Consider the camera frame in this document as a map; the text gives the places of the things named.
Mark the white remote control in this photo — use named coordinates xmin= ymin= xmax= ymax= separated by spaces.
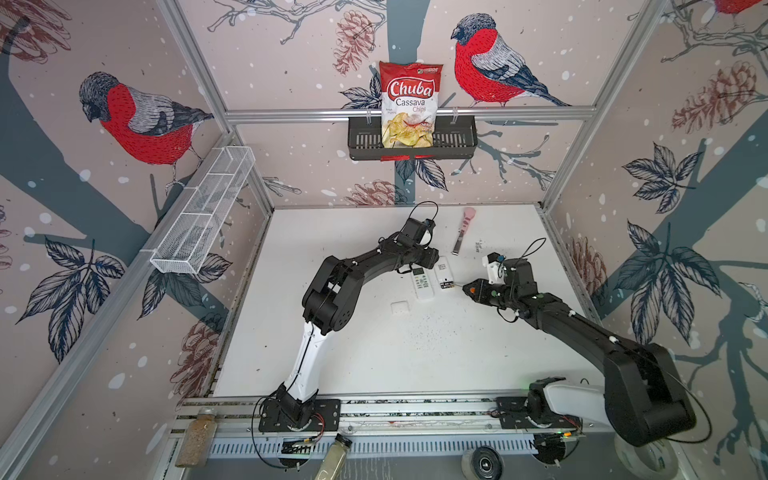
xmin=411 ymin=267 xmax=434 ymax=302
xmin=434 ymin=256 xmax=455 ymax=290

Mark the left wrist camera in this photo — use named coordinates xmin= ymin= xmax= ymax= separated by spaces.
xmin=417 ymin=219 xmax=435 ymax=246

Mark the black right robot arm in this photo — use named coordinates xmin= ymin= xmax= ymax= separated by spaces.
xmin=462 ymin=258 xmax=697 ymax=447

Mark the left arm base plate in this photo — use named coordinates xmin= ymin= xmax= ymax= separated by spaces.
xmin=255 ymin=398 xmax=341 ymax=433

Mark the beige grain filled bottle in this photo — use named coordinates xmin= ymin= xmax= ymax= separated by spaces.
xmin=314 ymin=434 xmax=353 ymax=480

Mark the black wire basket shelf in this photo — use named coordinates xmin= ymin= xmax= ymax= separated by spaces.
xmin=347 ymin=116 xmax=478 ymax=161

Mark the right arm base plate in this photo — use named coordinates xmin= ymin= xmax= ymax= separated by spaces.
xmin=489 ymin=396 xmax=583 ymax=430

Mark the orange black screwdriver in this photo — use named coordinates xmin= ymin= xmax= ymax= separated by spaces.
xmin=454 ymin=283 xmax=475 ymax=295

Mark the clear tape roll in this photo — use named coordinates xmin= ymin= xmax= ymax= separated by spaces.
xmin=614 ymin=435 xmax=679 ymax=480

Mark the brown grain filled bottle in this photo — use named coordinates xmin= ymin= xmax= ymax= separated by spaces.
xmin=175 ymin=407 xmax=218 ymax=468

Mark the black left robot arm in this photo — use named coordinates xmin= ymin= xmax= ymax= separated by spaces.
xmin=275 ymin=217 xmax=440 ymax=426

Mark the white battery cover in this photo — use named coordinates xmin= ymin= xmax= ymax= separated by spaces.
xmin=391 ymin=301 xmax=410 ymax=315

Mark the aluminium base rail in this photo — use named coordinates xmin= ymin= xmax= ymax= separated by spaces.
xmin=168 ymin=394 xmax=610 ymax=463

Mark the red cassava chips bag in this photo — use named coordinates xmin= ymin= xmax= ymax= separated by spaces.
xmin=379 ymin=62 xmax=443 ymax=148

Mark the white mesh wire tray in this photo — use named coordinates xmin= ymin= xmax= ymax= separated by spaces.
xmin=150 ymin=146 xmax=255 ymax=275

